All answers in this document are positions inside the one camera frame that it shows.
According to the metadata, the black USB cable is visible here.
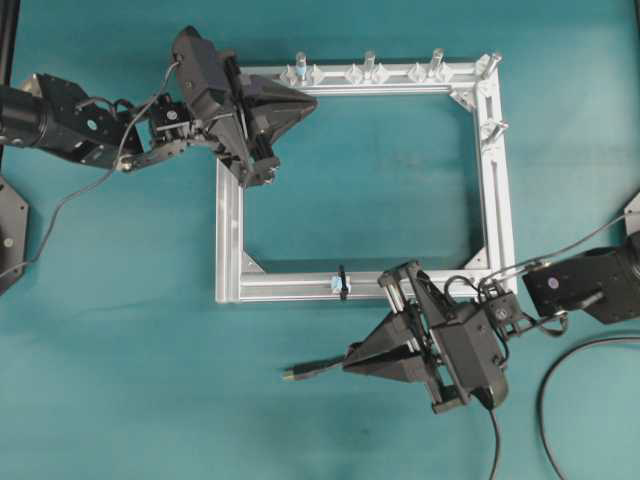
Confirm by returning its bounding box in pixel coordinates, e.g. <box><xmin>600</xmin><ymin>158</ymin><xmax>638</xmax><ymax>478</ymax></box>
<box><xmin>281</xmin><ymin>335</ymin><xmax>640</xmax><ymax>480</ymax></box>

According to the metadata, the clear side peg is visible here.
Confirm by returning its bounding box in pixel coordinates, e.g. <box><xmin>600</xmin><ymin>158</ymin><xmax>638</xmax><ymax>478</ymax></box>
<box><xmin>480</xmin><ymin>119</ymin><xmax>509</xmax><ymax>149</ymax></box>

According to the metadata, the thin grey camera cable right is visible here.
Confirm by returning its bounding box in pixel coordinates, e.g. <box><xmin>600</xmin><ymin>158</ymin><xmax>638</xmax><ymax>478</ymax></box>
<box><xmin>478</xmin><ymin>212</ymin><xmax>632</xmax><ymax>291</ymax></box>

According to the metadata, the clear peg with blue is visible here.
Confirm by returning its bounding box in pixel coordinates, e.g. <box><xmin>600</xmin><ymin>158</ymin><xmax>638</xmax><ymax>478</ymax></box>
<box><xmin>280</xmin><ymin>51</ymin><xmax>325</xmax><ymax>87</ymax></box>

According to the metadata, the clear corner peg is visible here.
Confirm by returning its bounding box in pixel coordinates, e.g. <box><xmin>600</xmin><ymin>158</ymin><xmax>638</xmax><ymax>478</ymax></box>
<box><xmin>474</xmin><ymin>52</ymin><xmax>503</xmax><ymax>80</ymax></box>

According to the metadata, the clear acrylic peg right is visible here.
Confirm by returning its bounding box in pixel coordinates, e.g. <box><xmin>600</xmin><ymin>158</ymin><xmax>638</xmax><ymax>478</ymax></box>
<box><xmin>407</xmin><ymin>48</ymin><xmax>453</xmax><ymax>83</ymax></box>

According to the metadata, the clear acrylic peg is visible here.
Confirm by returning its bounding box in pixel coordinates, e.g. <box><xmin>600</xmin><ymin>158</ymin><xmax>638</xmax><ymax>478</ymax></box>
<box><xmin>344</xmin><ymin>50</ymin><xmax>390</xmax><ymax>85</ymax></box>
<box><xmin>407</xmin><ymin>48</ymin><xmax>453</xmax><ymax>83</ymax></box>

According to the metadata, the clear acrylic peg middle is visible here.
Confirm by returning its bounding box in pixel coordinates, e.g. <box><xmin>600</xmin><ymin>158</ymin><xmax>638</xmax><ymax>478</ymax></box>
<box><xmin>344</xmin><ymin>50</ymin><xmax>390</xmax><ymax>85</ymax></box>

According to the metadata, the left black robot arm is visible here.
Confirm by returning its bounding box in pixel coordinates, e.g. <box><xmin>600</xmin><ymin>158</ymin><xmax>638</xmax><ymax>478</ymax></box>
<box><xmin>1</xmin><ymin>26</ymin><xmax>317</xmax><ymax>187</ymax></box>

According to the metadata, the black vertical rail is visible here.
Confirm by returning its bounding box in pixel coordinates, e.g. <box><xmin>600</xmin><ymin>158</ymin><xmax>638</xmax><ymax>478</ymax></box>
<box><xmin>0</xmin><ymin>0</ymin><xmax>21</xmax><ymax>86</ymax></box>

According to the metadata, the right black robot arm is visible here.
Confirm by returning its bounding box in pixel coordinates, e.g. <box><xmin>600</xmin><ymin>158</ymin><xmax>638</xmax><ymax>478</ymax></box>
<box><xmin>342</xmin><ymin>244</ymin><xmax>639</xmax><ymax>413</ymax></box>

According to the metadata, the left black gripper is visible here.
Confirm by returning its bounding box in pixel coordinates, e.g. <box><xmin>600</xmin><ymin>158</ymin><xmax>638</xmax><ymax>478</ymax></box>
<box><xmin>171</xmin><ymin>26</ymin><xmax>317</xmax><ymax>187</ymax></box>

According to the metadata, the silver aluminium extrusion frame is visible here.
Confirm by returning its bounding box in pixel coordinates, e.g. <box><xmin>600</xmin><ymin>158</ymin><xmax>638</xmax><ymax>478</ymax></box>
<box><xmin>214</xmin><ymin>57</ymin><xmax>515</xmax><ymax>304</ymax></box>

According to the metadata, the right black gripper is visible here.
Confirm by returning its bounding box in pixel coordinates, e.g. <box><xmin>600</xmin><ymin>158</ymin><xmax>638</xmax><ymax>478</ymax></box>
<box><xmin>343</xmin><ymin>261</ymin><xmax>508</xmax><ymax>414</ymax></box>

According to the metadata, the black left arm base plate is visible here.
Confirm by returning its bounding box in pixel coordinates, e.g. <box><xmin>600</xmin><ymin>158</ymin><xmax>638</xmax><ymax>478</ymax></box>
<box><xmin>0</xmin><ymin>177</ymin><xmax>30</xmax><ymax>294</ymax></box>

